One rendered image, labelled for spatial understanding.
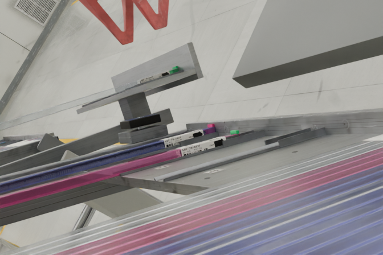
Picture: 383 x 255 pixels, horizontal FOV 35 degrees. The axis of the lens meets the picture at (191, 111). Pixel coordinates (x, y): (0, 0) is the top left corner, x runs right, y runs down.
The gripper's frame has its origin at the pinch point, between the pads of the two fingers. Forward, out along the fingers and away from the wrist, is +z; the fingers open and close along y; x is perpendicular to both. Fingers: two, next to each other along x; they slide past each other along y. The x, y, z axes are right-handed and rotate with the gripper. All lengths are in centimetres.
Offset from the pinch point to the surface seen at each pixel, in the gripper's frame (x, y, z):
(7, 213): -17.4, -19.9, 16.2
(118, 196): 4.4, -43.0, 24.7
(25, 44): 173, -763, -76
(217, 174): -4.3, 15.0, 14.8
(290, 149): 4.8, 13.3, 16.0
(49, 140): 7, -93, 14
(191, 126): 10.9, -18.6, 14.5
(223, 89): 106, -173, 25
